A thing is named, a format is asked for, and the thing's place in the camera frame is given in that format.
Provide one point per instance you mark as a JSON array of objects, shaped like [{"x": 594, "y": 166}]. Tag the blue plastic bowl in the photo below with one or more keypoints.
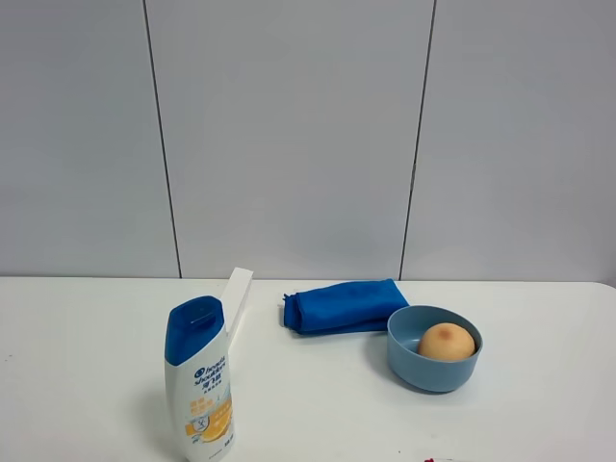
[{"x": 406, "y": 328}]

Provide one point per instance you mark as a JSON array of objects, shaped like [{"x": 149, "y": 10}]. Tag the folded blue cloth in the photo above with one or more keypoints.
[{"x": 350, "y": 307}]

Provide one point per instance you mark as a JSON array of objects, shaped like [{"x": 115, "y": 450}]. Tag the white blue shampoo bottle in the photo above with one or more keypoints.
[{"x": 197, "y": 377}]

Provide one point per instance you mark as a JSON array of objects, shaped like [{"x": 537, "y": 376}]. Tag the tan round bread bun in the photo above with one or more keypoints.
[{"x": 447, "y": 342}]

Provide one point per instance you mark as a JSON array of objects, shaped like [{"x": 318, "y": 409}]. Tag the white rectangular block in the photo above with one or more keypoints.
[{"x": 234, "y": 299}]

